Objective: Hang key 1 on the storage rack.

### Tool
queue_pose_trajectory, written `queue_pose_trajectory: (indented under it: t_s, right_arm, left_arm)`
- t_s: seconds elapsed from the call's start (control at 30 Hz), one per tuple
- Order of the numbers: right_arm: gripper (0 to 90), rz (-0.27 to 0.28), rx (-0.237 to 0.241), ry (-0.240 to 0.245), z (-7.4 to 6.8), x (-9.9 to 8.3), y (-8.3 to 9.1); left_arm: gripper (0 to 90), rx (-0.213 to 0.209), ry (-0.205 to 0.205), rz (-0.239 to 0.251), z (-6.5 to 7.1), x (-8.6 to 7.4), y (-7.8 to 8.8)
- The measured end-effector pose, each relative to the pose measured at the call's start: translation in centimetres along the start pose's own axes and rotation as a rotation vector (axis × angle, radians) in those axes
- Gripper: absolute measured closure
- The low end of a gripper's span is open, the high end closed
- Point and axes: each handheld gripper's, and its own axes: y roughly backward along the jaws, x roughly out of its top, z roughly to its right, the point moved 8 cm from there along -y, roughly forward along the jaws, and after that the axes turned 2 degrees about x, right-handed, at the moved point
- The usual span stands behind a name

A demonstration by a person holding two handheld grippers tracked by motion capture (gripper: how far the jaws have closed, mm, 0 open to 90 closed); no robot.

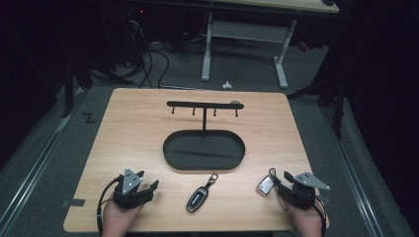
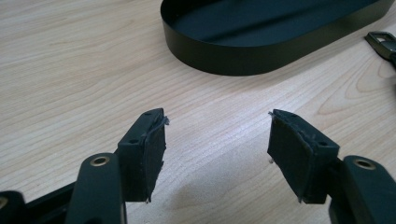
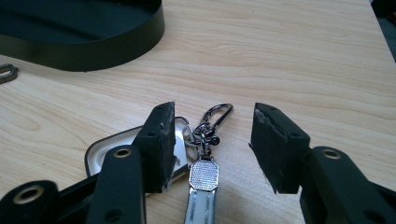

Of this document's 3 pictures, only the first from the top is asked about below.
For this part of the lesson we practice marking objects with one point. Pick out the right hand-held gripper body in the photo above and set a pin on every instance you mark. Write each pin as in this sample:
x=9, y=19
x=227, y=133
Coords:
x=301, y=197

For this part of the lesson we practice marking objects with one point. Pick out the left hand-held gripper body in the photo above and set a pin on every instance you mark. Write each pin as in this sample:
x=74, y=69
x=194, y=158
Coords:
x=131, y=197

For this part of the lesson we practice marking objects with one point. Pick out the silver car key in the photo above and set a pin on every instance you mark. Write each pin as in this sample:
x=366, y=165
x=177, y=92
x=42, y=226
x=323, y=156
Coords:
x=265, y=186

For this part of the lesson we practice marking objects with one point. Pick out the black car key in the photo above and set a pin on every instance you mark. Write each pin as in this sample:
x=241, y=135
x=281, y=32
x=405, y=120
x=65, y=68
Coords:
x=197, y=199

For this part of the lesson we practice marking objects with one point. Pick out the black key rack with tray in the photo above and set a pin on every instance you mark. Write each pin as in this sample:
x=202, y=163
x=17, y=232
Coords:
x=204, y=154

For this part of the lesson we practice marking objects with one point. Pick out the person's right hand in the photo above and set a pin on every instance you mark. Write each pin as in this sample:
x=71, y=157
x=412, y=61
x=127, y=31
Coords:
x=306, y=220

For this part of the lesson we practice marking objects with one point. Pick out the person's left hand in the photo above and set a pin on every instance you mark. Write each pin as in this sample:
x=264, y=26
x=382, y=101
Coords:
x=117, y=220

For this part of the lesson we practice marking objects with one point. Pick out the grey tape strip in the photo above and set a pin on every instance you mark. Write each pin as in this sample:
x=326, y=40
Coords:
x=75, y=202

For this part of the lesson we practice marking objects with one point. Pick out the black stand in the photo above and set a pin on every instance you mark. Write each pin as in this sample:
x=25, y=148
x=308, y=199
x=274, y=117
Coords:
x=68, y=92
x=339, y=108

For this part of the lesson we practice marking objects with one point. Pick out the grey round sticker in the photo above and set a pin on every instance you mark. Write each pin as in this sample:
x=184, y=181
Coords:
x=235, y=102

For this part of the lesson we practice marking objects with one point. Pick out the small white floor object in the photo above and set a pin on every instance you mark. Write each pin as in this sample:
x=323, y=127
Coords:
x=227, y=85

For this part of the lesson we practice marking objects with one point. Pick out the small red object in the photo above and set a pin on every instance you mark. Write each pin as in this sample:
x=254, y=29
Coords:
x=303, y=46

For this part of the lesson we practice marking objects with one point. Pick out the metal floor rail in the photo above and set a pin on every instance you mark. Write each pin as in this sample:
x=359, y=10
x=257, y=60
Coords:
x=355, y=177
x=33, y=171

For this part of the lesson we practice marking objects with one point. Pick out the desk with white frame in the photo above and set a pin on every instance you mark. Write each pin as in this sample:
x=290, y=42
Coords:
x=250, y=31

